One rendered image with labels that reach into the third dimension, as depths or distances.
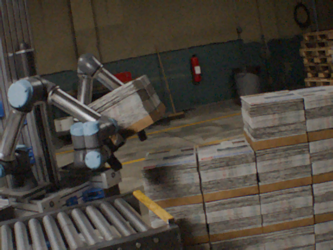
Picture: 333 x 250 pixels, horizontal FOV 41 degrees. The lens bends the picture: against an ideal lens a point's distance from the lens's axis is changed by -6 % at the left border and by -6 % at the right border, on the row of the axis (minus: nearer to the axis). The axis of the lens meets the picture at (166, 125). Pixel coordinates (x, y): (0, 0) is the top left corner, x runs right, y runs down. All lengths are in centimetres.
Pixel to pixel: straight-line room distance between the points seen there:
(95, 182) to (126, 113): 63
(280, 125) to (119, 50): 693
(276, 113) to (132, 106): 71
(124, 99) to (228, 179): 66
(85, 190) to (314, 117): 133
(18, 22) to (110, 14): 646
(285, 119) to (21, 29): 154
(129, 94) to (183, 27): 736
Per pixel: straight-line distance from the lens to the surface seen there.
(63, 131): 828
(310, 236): 260
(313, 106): 241
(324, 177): 251
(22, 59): 262
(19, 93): 212
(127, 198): 209
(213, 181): 240
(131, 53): 915
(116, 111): 226
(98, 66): 273
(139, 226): 173
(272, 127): 238
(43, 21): 889
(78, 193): 269
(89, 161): 198
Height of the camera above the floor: 141
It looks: 9 degrees down
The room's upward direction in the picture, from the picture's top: 9 degrees counter-clockwise
